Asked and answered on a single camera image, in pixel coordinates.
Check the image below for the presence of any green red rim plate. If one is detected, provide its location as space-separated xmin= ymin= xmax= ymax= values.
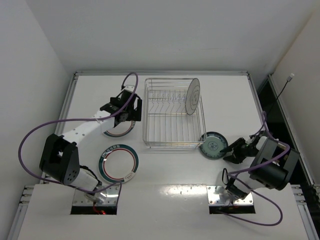
xmin=98 ymin=144 xmax=139 ymax=184
xmin=103 ymin=120 xmax=136 ymax=138

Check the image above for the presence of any blue patterned plate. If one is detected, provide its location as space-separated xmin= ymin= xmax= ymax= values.
xmin=199 ymin=131 xmax=229 ymax=160

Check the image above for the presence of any wire dish rack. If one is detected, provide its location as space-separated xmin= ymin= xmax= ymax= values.
xmin=142 ymin=77 xmax=207 ymax=149

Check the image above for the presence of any white plate grey rim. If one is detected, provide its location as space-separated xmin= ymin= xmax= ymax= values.
xmin=185 ymin=78 xmax=201 ymax=116

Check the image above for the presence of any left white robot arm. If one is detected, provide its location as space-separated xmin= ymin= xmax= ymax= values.
xmin=39 ymin=85 xmax=142 ymax=194

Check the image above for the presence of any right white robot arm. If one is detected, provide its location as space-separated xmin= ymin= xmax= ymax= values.
xmin=220 ymin=130 xmax=300 ymax=200

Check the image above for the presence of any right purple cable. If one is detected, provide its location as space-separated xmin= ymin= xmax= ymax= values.
xmin=221 ymin=111 xmax=291 ymax=227

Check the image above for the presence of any purple cable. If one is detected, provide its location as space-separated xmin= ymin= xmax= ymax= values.
xmin=221 ymin=111 xmax=291 ymax=227
xmin=17 ymin=72 xmax=140 ymax=201

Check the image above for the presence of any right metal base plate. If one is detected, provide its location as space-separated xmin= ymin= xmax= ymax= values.
xmin=206 ymin=185 xmax=254 ymax=207

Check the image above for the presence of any metal base plate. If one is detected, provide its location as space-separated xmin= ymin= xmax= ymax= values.
xmin=72 ymin=185 xmax=120 ymax=207
xmin=206 ymin=185 xmax=254 ymax=207

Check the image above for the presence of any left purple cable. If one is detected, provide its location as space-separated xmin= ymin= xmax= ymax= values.
xmin=17 ymin=72 xmax=140 ymax=201

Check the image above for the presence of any black wall cable with plug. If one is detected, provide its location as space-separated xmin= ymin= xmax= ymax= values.
xmin=264 ymin=72 xmax=295 ymax=120

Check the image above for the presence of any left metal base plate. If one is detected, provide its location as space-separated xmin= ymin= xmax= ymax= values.
xmin=72 ymin=185 xmax=120 ymax=207

